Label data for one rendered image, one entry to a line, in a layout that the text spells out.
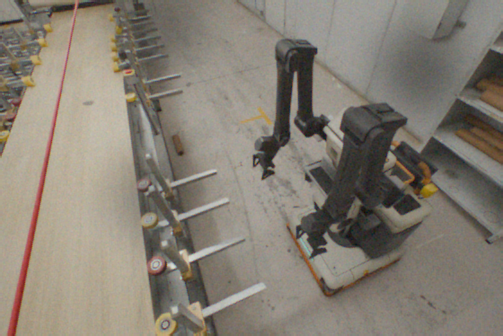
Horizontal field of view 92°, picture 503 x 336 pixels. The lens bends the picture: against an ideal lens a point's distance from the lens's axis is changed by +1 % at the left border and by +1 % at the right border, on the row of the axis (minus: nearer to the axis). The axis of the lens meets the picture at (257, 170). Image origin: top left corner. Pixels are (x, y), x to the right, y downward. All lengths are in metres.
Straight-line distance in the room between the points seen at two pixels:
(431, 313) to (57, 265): 2.27
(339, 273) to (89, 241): 1.47
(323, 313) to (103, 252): 1.46
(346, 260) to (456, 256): 1.01
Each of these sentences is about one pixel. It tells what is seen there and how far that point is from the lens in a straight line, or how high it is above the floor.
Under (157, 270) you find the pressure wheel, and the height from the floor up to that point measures 0.91.
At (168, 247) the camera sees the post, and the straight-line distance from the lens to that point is 1.02.
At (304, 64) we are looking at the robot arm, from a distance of 0.98.
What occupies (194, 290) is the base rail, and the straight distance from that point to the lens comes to 1.37.
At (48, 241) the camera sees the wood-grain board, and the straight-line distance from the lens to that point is 1.60.
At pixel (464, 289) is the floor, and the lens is 2.49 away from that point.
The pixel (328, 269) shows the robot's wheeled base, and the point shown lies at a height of 0.28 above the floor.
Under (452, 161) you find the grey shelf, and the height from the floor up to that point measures 0.14.
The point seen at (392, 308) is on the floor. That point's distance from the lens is 2.20.
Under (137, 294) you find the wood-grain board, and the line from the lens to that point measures 1.24.
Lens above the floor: 1.98
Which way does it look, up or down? 50 degrees down
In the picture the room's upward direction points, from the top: 4 degrees counter-clockwise
